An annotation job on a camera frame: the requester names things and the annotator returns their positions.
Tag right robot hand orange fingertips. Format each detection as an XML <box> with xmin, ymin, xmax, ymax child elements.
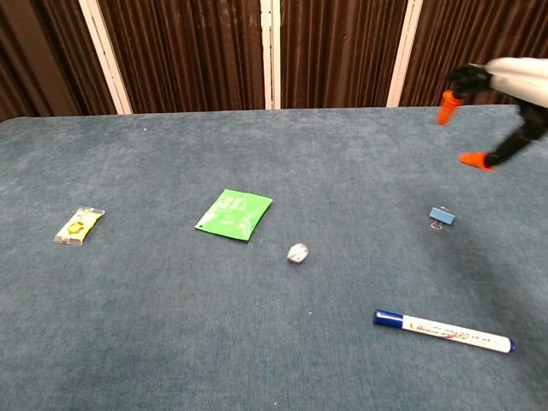
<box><xmin>436</xmin><ymin>57</ymin><xmax>548</xmax><ymax>172</ymax></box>

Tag white die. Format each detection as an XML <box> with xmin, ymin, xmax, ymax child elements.
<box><xmin>286</xmin><ymin>242</ymin><xmax>310</xmax><ymax>265</ymax></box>

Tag brown pleated curtain panel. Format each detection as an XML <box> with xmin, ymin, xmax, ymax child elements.
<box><xmin>0</xmin><ymin>0</ymin><xmax>117</xmax><ymax>123</ymax></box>
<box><xmin>279</xmin><ymin>0</ymin><xmax>408</xmax><ymax>110</ymax></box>
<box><xmin>97</xmin><ymin>0</ymin><xmax>266</xmax><ymax>115</ymax></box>
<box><xmin>401</xmin><ymin>0</ymin><xmax>548</xmax><ymax>108</ymax></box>

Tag blue binder clip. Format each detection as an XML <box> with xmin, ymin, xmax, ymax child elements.
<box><xmin>428</xmin><ymin>206</ymin><xmax>456</xmax><ymax>231</ymax></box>

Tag blue white whiteboard marker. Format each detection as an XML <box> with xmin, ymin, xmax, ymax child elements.
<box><xmin>372</xmin><ymin>308</ymin><xmax>516</xmax><ymax>355</ymax></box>

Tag green foil sachet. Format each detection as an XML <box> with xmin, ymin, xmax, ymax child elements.
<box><xmin>194</xmin><ymin>188</ymin><xmax>274</xmax><ymax>243</ymax></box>

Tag yellow clear snack packet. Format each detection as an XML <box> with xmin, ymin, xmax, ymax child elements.
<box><xmin>53</xmin><ymin>205</ymin><xmax>106</xmax><ymax>247</ymax></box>

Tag white partition frame post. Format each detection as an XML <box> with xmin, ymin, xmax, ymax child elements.
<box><xmin>259</xmin><ymin>0</ymin><xmax>282</xmax><ymax>110</ymax></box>
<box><xmin>78</xmin><ymin>0</ymin><xmax>134</xmax><ymax>116</ymax></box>
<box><xmin>385</xmin><ymin>0</ymin><xmax>424</xmax><ymax>109</ymax></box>

